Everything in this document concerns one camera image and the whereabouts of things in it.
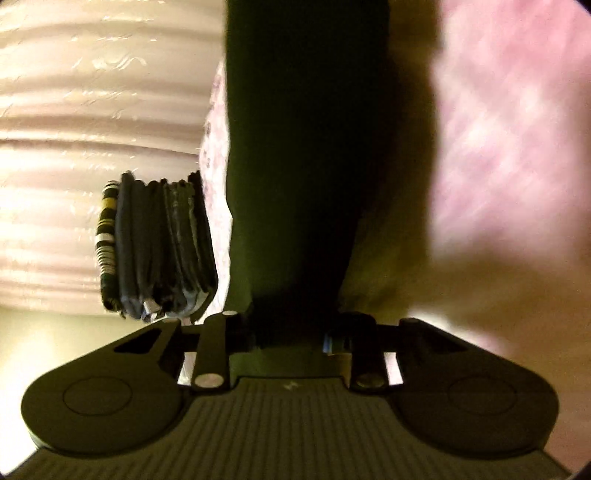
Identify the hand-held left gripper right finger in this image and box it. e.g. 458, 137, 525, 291
324, 313, 472, 394

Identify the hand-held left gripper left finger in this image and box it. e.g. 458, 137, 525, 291
115, 311, 256, 394

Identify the black long-sleeve shirt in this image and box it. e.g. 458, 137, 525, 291
222, 0, 406, 354

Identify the stack of folded dark clothes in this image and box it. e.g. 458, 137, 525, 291
95, 170, 219, 322

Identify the white curtain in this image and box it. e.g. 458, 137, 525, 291
0, 0, 228, 317

